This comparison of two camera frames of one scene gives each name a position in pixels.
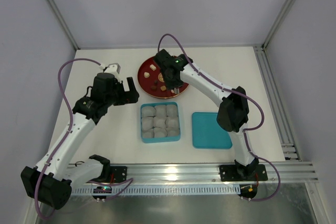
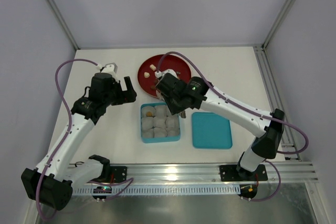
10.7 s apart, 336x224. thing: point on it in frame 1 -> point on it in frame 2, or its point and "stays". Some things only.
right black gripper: (171, 82) -> (168, 99)
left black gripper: (125, 96) stays
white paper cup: (148, 134) stays
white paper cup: (160, 132) stays
